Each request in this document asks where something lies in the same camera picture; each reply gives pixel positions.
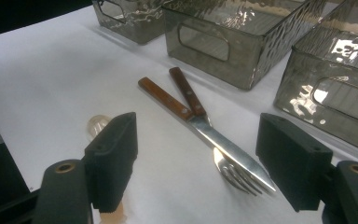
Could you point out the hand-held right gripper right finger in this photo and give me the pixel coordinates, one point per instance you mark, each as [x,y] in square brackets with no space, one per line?
[295,165]

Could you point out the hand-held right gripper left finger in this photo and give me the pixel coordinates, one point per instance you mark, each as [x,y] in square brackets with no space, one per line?
[112,161]

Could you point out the smoky transparent plastic bin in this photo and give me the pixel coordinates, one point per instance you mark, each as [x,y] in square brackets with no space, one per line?
[136,31]
[298,87]
[245,62]

